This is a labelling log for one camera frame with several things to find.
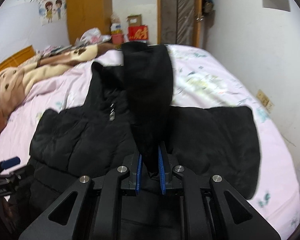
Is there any black puffer jacket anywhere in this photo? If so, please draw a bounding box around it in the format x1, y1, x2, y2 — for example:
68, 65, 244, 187
23, 42, 260, 225

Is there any brown beige fleece blanket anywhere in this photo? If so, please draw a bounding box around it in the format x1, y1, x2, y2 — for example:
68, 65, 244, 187
0, 43, 116, 133

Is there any wooden headboard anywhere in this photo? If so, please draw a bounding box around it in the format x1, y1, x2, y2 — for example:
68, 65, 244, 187
0, 46, 36, 72

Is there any pink storage bin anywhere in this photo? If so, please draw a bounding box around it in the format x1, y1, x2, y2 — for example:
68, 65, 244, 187
111, 33, 124, 45

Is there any red gift box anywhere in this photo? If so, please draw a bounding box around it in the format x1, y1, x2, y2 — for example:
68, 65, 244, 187
128, 25, 148, 41

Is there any white plastic bag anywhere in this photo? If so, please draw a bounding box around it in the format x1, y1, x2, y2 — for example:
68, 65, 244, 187
80, 28, 111, 44

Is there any white blue carton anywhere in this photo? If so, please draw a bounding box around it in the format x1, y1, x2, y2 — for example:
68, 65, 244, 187
110, 23, 122, 35

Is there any brown cardboard box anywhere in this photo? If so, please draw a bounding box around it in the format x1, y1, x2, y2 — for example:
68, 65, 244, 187
127, 14, 142, 27

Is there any orange wooden wardrobe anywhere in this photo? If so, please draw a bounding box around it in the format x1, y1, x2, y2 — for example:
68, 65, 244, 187
66, 0, 113, 44

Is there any dark bag hanging on door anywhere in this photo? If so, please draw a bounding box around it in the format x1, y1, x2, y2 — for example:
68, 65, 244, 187
202, 0, 214, 15

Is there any wall power socket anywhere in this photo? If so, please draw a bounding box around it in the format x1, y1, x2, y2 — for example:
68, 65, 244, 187
256, 89, 274, 113

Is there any wooden door with frame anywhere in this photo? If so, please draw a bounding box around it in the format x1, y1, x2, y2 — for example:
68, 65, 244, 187
157, 0, 203, 47

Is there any cartoon couple wall sticker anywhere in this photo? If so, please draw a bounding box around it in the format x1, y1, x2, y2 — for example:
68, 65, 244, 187
38, 0, 66, 25

